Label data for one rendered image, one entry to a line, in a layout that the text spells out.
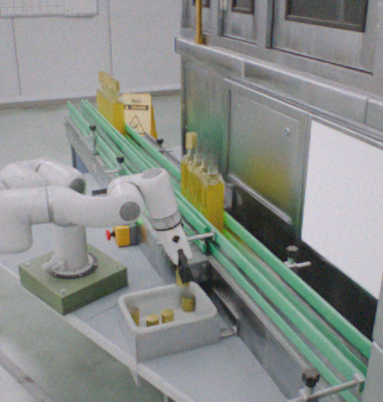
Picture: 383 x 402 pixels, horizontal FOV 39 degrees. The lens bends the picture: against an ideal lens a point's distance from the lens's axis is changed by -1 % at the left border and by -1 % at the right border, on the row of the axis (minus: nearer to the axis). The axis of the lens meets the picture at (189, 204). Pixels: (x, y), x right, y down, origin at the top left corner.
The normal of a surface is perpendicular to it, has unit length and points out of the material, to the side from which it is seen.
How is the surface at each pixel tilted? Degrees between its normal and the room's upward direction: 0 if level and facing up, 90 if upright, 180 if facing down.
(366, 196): 90
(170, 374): 0
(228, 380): 0
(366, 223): 90
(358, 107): 90
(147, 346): 90
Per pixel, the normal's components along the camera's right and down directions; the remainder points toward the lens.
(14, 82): 0.36, 0.36
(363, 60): -0.93, 0.15
